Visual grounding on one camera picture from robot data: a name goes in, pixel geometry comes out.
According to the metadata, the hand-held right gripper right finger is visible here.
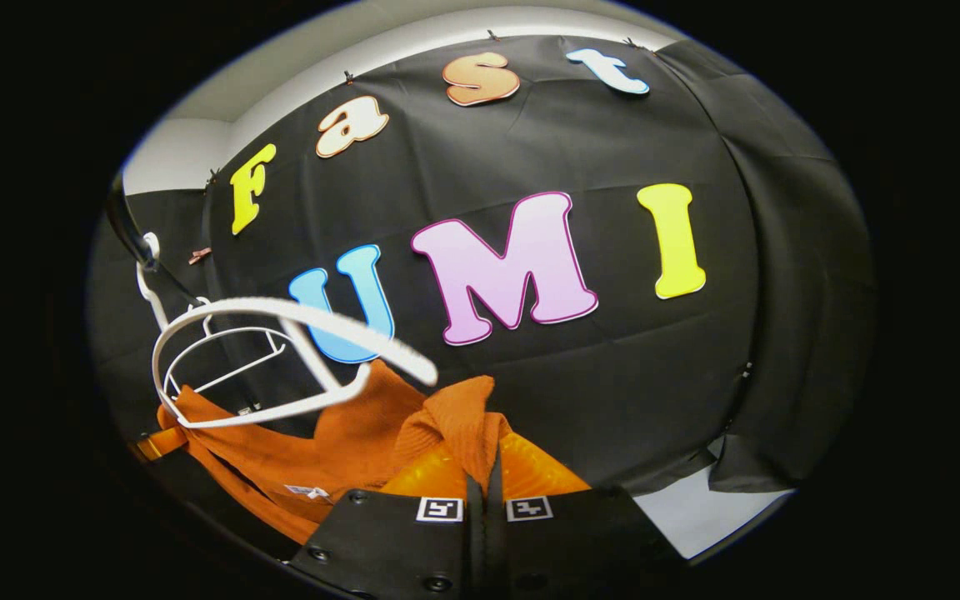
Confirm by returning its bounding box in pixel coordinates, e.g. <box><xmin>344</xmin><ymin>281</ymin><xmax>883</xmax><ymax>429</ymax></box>
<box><xmin>484</xmin><ymin>431</ymin><xmax>689</xmax><ymax>600</ymax></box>

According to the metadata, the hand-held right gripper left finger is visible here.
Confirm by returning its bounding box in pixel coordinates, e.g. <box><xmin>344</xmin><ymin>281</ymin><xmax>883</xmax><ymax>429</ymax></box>
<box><xmin>287</xmin><ymin>437</ymin><xmax>485</xmax><ymax>600</ymax></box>

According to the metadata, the rust orange jacket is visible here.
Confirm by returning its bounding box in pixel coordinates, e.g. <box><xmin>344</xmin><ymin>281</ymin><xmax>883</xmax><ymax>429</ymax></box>
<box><xmin>155</xmin><ymin>360</ymin><xmax>514</xmax><ymax>547</ymax></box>

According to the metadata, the white plastic hanger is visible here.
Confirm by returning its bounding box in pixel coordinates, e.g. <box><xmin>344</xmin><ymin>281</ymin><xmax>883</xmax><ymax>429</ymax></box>
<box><xmin>135</xmin><ymin>232</ymin><xmax>291</xmax><ymax>399</ymax></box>
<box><xmin>151</xmin><ymin>296</ymin><xmax>439</xmax><ymax>430</ymax></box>

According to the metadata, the black clothes rack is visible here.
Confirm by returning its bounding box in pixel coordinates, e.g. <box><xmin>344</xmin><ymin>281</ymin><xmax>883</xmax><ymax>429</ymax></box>
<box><xmin>103</xmin><ymin>173</ymin><xmax>202</xmax><ymax>305</ymax></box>

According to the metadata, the black backdrop cloth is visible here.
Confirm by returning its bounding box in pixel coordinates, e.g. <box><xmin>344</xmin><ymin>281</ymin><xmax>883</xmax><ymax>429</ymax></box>
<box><xmin>88</xmin><ymin>33</ymin><xmax>877</xmax><ymax>534</ymax></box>

